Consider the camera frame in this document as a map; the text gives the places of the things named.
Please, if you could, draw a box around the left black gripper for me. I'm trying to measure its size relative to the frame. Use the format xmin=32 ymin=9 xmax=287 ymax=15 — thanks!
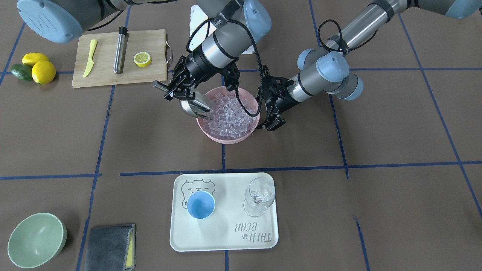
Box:
xmin=258 ymin=65 xmax=300 ymax=131

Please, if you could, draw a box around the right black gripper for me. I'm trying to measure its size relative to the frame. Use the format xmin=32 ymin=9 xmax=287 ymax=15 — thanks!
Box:
xmin=163 ymin=51 xmax=240 ymax=100

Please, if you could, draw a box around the steel ice scoop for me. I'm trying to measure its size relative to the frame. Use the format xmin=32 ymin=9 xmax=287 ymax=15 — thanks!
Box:
xmin=152 ymin=80 xmax=215 ymax=119

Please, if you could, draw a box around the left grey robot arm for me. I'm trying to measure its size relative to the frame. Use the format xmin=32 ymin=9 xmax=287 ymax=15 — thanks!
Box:
xmin=258 ymin=0 xmax=481 ymax=131

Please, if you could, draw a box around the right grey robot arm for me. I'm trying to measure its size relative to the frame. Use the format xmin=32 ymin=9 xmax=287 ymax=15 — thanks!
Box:
xmin=1 ymin=0 xmax=193 ymax=113

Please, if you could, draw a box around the clear ice cubes pile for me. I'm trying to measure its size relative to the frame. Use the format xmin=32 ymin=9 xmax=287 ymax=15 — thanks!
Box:
xmin=202 ymin=94 xmax=256 ymax=140

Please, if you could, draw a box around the light blue plastic cup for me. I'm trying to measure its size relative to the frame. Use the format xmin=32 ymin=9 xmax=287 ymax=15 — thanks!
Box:
xmin=186 ymin=191 xmax=216 ymax=219

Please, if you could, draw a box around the lemon half slice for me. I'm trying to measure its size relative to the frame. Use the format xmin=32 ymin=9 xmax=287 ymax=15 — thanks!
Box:
xmin=134 ymin=52 xmax=152 ymax=67

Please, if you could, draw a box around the pink bowl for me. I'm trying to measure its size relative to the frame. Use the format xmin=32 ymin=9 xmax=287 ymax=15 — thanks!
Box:
xmin=197 ymin=86 xmax=261 ymax=144

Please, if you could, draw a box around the steel cylinder muddler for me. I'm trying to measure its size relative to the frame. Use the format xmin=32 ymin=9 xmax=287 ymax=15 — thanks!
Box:
xmin=113 ymin=26 xmax=128 ymax=75

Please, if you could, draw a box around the wooden cutting board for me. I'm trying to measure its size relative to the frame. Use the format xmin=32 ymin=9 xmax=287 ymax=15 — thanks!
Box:
xmin=72 ymin=29 xmax=173 ymax=88

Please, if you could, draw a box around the clear wine glass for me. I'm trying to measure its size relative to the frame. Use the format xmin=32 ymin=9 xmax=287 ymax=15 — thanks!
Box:
xmin=243 ymin=177 xmax=276 ymax=217

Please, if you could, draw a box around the yellow plastic knife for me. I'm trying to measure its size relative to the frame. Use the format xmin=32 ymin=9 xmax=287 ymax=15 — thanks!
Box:
xmin=83 ymin=39 xmax=98 ymax=78

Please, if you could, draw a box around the cream bear tray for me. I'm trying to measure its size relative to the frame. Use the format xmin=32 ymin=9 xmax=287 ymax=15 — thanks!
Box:
xmin=170 ymin=172 xmax=279 ymax=252

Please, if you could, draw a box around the whole yellow lemon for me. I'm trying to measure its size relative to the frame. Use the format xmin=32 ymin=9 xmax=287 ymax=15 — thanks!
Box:
xmin=32 ymin=60 xmax=56 ymax=84

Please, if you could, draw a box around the green lime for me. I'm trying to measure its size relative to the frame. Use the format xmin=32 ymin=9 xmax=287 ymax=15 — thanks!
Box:
xmin=10 ymin=64 xmax=33 ymax=82

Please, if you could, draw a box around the grey folded cloth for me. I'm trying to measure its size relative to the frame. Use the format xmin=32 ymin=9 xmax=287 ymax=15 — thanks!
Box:
xmin=84 ymin=224 xmax=136 ymax=271

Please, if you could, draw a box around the green ceramic bowl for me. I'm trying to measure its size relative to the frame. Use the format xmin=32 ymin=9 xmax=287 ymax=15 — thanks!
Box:
xmin=8 ymin=213 xmax=67 ymax=269

